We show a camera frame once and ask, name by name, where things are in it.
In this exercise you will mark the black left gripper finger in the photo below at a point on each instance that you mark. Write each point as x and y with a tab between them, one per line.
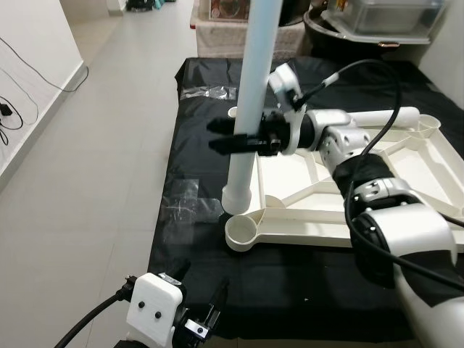
177	272
218	304

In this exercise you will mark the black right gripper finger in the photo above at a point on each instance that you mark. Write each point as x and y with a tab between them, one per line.
235	146
223	125

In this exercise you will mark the white plastic table leg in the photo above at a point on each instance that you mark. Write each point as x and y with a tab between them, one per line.
391	117
250	72

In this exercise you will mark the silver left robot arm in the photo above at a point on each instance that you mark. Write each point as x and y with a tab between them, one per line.
148	344

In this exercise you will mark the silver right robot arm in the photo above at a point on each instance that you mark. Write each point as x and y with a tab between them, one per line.
406	239

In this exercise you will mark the long clear tape strip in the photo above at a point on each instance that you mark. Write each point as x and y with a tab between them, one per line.
206	92

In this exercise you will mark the crumpled clear tape patch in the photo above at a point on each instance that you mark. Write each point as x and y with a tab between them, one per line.
183	199

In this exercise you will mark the black tablecloth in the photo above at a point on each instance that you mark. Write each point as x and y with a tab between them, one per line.
290	290

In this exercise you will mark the beige cloth covered bench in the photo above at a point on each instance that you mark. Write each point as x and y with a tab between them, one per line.
217	40

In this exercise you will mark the black wok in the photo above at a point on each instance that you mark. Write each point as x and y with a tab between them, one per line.
326	36

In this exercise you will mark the red printed cardboard box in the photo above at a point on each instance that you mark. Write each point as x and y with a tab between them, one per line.
228	7

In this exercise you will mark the mop with dark head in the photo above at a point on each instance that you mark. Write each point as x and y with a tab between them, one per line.
148	4

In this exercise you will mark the clear plastic storage box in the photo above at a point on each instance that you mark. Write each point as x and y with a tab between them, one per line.
384	14

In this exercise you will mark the black power adapter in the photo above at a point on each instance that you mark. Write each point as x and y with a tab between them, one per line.
6	109

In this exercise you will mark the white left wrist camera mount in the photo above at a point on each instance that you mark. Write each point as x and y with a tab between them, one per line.
152	304

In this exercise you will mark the speckled grey right wrist camera mount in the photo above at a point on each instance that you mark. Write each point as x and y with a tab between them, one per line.
284	81

